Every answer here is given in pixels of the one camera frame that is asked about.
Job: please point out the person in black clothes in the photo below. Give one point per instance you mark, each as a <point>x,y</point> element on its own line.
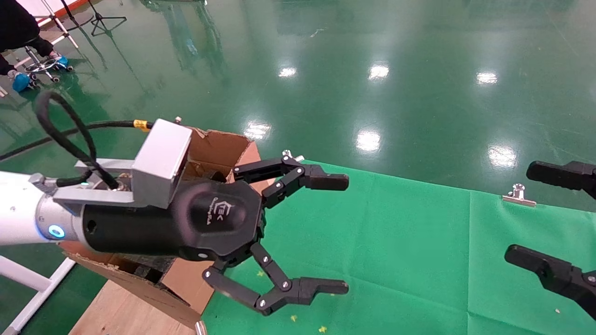
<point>16,25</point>

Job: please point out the black round base stand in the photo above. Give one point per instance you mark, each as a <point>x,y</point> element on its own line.
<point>77,19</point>

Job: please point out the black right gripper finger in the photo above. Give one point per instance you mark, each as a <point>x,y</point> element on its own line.
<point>558,176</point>
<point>554,273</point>

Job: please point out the blue shoe cover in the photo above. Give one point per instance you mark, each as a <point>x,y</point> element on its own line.
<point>21,82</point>
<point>62,61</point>

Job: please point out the white stand legs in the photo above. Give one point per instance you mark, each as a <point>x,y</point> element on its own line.
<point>56,21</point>

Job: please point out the white table frame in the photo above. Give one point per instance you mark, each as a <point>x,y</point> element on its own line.
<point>32,288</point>

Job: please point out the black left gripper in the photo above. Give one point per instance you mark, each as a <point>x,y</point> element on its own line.
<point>139,230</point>

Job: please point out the large open cardboard carton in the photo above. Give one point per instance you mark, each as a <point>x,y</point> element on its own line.
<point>186,281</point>

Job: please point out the green table cloth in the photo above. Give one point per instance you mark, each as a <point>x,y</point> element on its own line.
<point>419,260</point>

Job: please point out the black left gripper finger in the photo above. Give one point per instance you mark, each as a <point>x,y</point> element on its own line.
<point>302,291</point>
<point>326,181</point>

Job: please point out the rolling stool base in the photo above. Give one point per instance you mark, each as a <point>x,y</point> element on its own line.
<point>42,67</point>

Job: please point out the silver metal binder clip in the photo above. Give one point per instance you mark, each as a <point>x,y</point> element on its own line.
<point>200,328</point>
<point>287,153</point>
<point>518,197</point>

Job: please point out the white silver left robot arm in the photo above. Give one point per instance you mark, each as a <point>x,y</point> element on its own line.
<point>18,209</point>

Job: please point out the black tripod stand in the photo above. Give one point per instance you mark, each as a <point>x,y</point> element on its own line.
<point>103,19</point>

